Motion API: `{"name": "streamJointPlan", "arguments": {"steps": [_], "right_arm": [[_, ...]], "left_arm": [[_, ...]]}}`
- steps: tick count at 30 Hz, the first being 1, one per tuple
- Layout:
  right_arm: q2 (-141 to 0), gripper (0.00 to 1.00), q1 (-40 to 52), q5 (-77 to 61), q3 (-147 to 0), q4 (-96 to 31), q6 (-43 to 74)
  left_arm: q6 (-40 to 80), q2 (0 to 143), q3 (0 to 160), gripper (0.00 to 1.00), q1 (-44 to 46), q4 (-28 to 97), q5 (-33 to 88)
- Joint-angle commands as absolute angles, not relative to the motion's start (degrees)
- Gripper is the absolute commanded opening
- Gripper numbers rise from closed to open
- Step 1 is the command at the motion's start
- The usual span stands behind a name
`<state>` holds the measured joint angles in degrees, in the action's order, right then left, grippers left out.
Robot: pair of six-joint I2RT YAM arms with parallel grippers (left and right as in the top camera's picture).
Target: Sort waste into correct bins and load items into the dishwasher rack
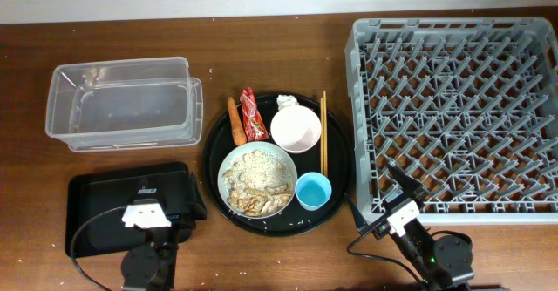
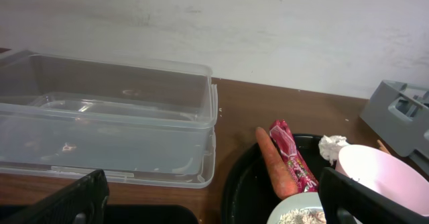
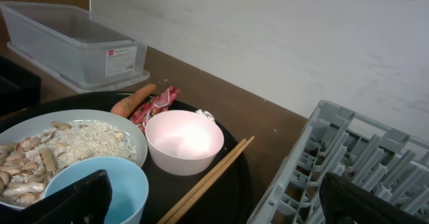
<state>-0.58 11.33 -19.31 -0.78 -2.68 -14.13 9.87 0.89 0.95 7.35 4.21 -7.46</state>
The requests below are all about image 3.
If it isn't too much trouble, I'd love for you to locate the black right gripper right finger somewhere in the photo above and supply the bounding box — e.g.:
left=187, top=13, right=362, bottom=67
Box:
left=319, top=173, right=426, bottom=224

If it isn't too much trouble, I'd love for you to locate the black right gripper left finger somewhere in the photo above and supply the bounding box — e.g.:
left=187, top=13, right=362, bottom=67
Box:
left=1, top=170, right=113, bottom=224

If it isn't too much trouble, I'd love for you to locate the light blue cup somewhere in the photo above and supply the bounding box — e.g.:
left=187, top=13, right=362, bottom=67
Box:
left=44, top=156, right=149, bottom=224

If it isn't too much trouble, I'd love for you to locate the orange carrot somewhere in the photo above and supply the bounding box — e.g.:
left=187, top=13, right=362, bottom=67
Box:
left=110, top=84, right=156, bottom=118

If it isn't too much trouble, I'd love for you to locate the pink bowl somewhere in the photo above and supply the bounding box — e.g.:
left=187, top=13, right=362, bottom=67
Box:
left=145, top=110, right=225, bottom=176

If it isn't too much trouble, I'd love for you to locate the wooden chopstick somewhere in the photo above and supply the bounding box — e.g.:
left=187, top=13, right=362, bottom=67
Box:
left=165, top=135, right=255, bottom=224
left=156, top=137, right=248, bottom=224

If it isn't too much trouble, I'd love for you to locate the red snack wrapper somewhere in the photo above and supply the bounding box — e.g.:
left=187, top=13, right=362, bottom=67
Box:
left=131, top=86, right=180, bottom=132

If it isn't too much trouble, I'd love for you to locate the white tissue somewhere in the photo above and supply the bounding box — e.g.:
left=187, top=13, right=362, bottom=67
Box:
left=195, top=109, right=215, bottom=122

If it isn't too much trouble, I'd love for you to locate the grey dishwasher rack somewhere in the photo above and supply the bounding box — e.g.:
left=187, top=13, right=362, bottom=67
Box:
left=247, top=100, right=428, bottom=223

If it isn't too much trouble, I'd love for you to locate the grey plate with food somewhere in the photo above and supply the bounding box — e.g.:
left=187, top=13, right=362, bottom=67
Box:
left=1, top=109, right=147, bottom=209

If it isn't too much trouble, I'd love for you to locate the round black serving tray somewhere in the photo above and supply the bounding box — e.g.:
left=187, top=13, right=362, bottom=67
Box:
left=1, top=91, right=253, bottom=223

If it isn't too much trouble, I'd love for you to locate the black rectangular tray bin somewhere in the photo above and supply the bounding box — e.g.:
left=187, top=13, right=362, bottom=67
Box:
left=1, top=57, right=42, bottom=115

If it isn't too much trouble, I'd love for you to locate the clear plastic storage bin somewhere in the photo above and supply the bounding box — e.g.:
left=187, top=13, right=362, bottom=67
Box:
left=1, top=1, right=149, bottom=93

